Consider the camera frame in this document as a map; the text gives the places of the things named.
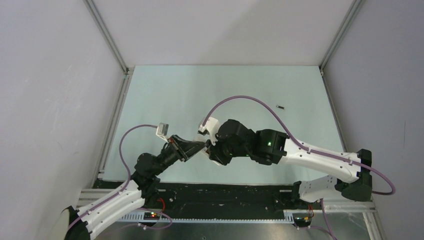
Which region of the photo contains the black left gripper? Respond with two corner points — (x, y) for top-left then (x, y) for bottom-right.
(152, 134), (206, 176)

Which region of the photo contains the white remote control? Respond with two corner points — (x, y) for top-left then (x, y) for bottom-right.
(199, 139), (212, 159)

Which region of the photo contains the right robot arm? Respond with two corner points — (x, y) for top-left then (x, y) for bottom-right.
(198, 117), (373, 209)

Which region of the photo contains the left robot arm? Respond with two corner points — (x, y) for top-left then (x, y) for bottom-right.
(62, 135), (211, 240)

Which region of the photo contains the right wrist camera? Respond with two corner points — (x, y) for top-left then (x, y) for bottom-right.
(197, 117), (221, 146)

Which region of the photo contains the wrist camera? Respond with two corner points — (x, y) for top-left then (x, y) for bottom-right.
(155, 122), (169, 143)
(197, 117), (221, 146)

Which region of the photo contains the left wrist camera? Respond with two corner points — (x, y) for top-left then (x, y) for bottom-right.
(155, 122), (169, 143)

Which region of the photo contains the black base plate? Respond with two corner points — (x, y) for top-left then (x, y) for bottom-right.
(94, 180), (324, 220)

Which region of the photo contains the white cable duct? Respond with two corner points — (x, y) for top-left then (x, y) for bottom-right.
(117, 211), (295, 224)

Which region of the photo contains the aluminium frame rail left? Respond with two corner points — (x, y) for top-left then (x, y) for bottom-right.
(84, 0), (130, 181)

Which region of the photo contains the aluminium frame rail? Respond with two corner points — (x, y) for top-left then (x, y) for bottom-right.
(84, 0), (130, 181)
(318, 0), (387, 240)

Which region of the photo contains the aluminium frame rail right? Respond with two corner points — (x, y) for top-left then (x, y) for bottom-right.
(318, 0), (387, 240)

